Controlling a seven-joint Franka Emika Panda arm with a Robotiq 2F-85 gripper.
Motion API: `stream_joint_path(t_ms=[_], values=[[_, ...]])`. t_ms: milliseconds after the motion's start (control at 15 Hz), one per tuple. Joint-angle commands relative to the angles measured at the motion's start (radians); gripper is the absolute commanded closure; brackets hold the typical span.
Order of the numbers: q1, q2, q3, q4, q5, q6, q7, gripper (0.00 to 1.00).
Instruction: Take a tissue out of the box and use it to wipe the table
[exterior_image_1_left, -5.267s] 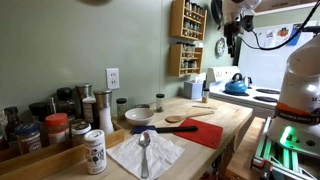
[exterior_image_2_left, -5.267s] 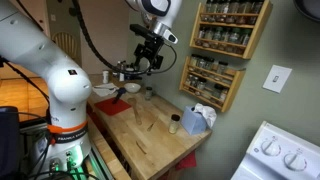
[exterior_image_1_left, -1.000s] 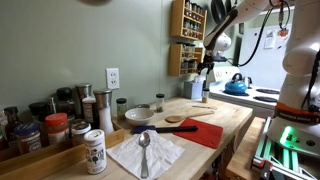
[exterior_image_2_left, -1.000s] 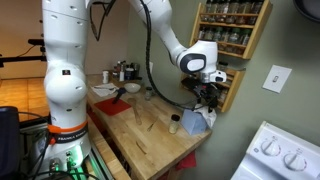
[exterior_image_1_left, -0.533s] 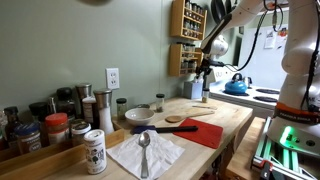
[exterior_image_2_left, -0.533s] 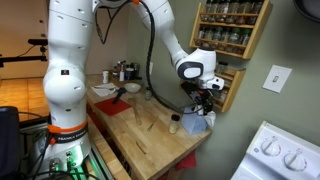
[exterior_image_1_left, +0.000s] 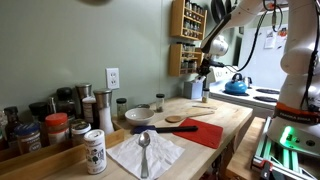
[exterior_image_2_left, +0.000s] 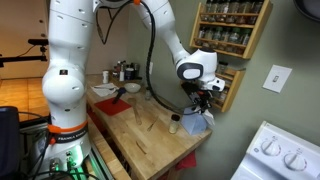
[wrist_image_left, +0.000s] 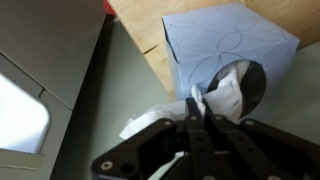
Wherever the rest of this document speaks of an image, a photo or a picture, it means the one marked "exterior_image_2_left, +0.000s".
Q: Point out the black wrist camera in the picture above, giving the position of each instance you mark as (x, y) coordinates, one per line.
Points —
(190, 88)

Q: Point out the black equipment box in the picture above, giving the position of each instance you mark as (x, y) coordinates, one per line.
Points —
(8, 140)

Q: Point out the white ceramic bowl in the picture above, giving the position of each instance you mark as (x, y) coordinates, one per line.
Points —
(132, 87)

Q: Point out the red hanging cloth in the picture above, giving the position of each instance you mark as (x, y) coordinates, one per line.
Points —
(186, 161)

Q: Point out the wooden spice rack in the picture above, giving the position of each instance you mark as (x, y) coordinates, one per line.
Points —
(233, 93)
(257, 33)

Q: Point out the black external camera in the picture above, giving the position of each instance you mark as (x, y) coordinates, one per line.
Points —
(37, 42)

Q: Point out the white paper tissue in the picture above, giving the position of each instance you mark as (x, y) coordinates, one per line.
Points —
(210, 118)

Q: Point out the wooden spoon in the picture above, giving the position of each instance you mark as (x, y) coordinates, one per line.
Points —
(135, 108)

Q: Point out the small wooden stick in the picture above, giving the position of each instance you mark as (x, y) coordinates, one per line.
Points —
(141, 147)

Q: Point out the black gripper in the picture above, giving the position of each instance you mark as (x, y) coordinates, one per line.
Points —
(201, 97)

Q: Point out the white stove knob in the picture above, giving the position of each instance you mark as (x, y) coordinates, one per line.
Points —
(270, 147)
(295, 162)

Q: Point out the black-lidded glass jar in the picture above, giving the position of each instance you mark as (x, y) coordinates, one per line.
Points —
(174, 126)

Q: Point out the red cutting mat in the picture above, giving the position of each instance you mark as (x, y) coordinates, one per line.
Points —
(111, 107)

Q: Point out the blue tissue box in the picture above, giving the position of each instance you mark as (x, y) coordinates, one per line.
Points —
(192, 123)

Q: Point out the small white bottle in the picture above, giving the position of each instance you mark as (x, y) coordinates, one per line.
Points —
(121, 76)

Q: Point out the dark labelled jar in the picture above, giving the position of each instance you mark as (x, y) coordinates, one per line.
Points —
(129, 74)

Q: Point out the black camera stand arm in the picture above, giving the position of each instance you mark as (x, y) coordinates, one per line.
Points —
(23, 59)

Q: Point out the black hanging pan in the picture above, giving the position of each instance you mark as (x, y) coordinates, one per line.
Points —
(308, 8)

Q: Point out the glass spice jar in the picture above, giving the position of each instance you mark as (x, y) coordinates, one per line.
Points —
(217, 36)
(235, 37)
(246, 38)
(223, 67)
(201, 35)
(257, 8)
(209, 8)
(233, 8)

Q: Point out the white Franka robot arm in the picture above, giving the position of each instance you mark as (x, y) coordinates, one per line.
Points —
(66, 66)

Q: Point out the white stove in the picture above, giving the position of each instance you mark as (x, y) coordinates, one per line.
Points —
(266, 166)

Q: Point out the white plastic bottle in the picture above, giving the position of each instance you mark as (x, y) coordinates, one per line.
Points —
(105, 77)

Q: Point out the white light switch plate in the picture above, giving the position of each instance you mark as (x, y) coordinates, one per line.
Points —
(276, 78)

